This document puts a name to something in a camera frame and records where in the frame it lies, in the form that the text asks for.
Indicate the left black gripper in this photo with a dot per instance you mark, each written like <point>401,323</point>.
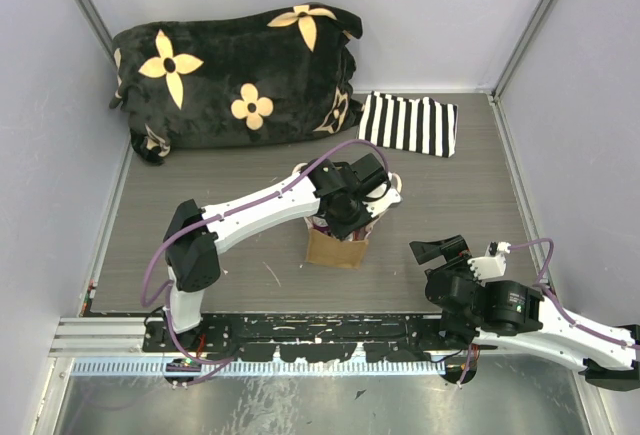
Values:
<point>340,231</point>

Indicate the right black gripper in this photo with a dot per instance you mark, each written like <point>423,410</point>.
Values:
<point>452,249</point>

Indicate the jute canvas tote bag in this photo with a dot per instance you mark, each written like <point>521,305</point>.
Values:
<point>326,250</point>

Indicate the purple soda can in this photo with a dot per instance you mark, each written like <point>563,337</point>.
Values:
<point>321,226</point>

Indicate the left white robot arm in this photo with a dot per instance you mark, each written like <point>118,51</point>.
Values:
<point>197,236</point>

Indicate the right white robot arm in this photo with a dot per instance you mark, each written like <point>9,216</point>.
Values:
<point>606,357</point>

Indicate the black white striped cloth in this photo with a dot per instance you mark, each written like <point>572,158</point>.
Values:
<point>419,125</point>

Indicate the black floral plush blanket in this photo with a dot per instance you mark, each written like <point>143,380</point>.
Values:
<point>277,77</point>

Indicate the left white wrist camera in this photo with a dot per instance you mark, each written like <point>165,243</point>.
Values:
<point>389,200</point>

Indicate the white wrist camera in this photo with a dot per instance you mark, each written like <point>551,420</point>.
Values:
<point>492,264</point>
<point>389,200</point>

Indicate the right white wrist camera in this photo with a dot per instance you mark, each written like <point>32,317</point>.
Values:
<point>492,264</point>

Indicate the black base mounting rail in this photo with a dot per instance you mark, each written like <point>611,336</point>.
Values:
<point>259,337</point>

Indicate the right aluminium frame post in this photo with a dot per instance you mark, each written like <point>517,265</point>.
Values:
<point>536,21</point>

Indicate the aluminium frame post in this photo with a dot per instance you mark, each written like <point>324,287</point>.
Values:
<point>536,21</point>
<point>97,25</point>

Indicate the left aluminium frame post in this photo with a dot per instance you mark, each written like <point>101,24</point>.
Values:
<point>97,25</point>

